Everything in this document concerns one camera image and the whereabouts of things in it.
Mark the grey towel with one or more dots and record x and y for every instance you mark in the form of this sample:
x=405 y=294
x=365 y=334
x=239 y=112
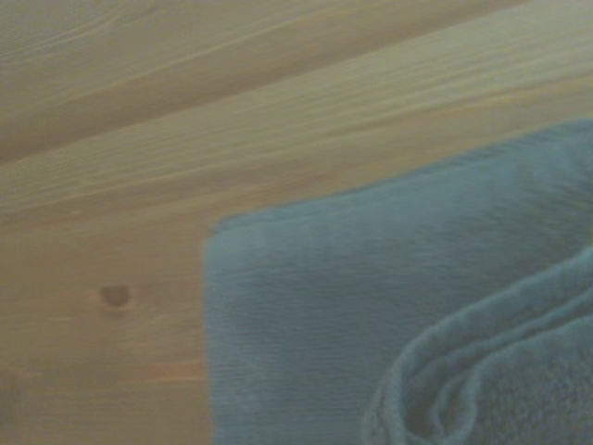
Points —
x=324 y=301

